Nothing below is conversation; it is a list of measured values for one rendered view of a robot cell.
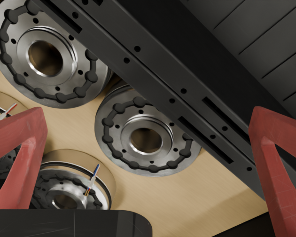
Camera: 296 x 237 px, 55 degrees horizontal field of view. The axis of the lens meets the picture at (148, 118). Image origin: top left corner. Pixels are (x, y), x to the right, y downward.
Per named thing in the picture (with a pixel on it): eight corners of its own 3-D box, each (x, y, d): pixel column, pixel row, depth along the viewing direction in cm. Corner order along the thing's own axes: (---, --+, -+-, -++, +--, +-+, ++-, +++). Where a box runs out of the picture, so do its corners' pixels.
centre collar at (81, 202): (95, 202, 33) (93, 207, 33) (72, 218, 36) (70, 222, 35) (60, 178, 32) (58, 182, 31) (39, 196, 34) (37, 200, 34)
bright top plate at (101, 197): (126, 202, 33) (125, 207, 32) (79, 232, 38) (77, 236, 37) (55, 150, 30) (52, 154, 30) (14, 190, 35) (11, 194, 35)
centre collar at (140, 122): (184, 136, 26) (184, 140, 25) (152, 165, 28) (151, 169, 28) (140, 105, 24) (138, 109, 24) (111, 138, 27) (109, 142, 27)
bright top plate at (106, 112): (226, 131, 25) (227, 135, 25) (159, 187, 30) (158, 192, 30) (132, 63, 23) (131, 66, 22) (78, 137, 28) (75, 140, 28)
